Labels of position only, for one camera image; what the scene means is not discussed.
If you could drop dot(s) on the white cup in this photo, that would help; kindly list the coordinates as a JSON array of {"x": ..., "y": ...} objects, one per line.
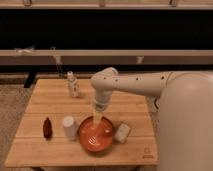
[{"x": 70, "y": 127}]

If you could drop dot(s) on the grey metal rail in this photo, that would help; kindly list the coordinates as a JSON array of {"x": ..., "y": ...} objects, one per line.
[{"x": 93, "y": 57}]

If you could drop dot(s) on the orange ceramic bowl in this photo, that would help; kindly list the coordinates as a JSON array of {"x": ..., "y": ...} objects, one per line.
[{"x": 96, "y": 139}]

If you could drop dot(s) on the clear plastic bottle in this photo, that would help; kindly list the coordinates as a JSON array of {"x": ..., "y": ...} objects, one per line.
[{"x": 73, "y": 84}]

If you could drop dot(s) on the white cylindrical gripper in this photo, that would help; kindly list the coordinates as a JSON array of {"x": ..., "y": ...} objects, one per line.
[{"x": 101, "y": 102}]

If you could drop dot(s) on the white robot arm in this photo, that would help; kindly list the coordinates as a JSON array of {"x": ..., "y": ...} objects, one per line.
[{"x": 185, "y": 128}]

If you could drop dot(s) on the small dark red bottle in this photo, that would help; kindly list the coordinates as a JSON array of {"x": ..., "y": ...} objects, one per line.
[{"x": 47, "y": 128}]

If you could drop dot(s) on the wooden table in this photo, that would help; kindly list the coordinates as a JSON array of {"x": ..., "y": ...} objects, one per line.
[{"x": 40, "y": 140}]

